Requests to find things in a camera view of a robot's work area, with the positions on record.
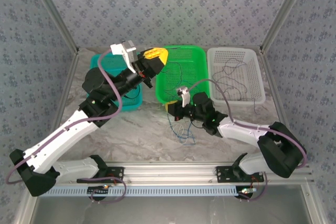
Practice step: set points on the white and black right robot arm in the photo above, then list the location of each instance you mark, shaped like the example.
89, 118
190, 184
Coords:
236, 132

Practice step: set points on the green plastic mesh basket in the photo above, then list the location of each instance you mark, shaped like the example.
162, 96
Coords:
194, 64

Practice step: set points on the grey metal sheet panel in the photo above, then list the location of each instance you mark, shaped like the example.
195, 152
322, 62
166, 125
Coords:
168, 211

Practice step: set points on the aluminium frame post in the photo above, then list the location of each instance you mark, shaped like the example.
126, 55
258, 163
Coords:
55, 11
283, 11

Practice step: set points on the teal plastic mesh basket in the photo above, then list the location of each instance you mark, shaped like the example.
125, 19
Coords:
131, 100

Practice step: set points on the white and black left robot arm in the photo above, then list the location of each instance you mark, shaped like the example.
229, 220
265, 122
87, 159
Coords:
71, 140

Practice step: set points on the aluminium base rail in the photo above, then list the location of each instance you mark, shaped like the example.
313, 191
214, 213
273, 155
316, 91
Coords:
168, 174

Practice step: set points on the aluminium lower frame bar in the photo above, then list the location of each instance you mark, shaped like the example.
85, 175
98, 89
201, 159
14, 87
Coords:
316, 208
25, 211

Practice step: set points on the small lit circuit board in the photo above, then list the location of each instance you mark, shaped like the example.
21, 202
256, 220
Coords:
101, 188
246, 190

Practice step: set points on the white plastic mesh basket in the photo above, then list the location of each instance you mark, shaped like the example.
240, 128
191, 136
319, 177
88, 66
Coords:
249, 77

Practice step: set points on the aluminium table side rail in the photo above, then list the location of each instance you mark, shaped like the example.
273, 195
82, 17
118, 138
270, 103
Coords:
274, 87
62, 103

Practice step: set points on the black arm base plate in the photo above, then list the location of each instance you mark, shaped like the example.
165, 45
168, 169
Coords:
223, 174
118, 174

